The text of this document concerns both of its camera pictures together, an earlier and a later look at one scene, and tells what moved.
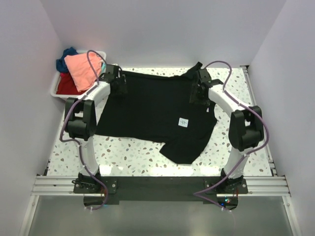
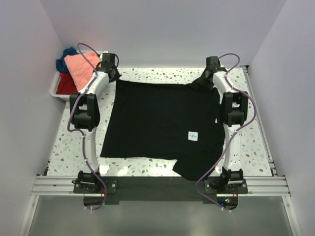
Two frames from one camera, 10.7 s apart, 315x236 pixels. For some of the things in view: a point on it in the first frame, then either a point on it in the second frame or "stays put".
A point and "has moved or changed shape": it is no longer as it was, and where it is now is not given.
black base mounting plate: [157, 190] stays put
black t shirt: [157, 108] has moved or changed shape
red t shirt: [66, 86] stays put
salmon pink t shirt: [82, 74] stays put
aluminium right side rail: [261, 120] stays put
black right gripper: [193, 99] to [204, 83]
